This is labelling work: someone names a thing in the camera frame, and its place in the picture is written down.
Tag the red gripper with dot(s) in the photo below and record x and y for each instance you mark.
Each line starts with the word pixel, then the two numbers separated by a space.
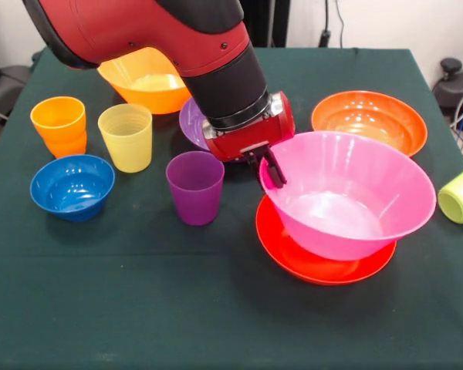
pixel 247 138

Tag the large pink plastic bowl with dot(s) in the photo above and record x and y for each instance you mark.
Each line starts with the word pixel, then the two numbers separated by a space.
pixel 351 173

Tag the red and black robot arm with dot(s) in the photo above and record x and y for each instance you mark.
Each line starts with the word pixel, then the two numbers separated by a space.
pixel 139 27

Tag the purple plastic cup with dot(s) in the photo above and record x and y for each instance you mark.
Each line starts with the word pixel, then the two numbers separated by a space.
pixel 195 200

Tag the purple plastic bowl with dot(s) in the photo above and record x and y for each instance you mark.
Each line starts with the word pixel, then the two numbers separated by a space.
pixel 191 127

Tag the red plastic bowl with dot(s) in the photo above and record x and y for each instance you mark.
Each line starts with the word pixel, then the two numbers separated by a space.
pixel 285 254
pixel 370 112

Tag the large orange plastic bowl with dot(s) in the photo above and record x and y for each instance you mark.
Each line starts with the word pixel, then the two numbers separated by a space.
pixel 150 96

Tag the yellow plastic cup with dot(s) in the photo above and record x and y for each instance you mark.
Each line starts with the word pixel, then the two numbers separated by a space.
pixel 127 150

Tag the dark green table cloth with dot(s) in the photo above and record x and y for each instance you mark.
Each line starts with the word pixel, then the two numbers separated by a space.
pixel 177 289

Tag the lime green plastic cup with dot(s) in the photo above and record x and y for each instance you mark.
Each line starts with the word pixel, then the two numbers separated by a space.
pixel 459 200

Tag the small blue plastic bowl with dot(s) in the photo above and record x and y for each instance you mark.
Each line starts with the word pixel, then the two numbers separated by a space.
pixel 71 189

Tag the orange plastic cup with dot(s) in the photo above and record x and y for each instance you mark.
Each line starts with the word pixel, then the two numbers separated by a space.
pixel 58 115
pixel 67 148

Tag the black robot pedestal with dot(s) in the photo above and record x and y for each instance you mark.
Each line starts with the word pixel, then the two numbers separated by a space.
pixel 270 23

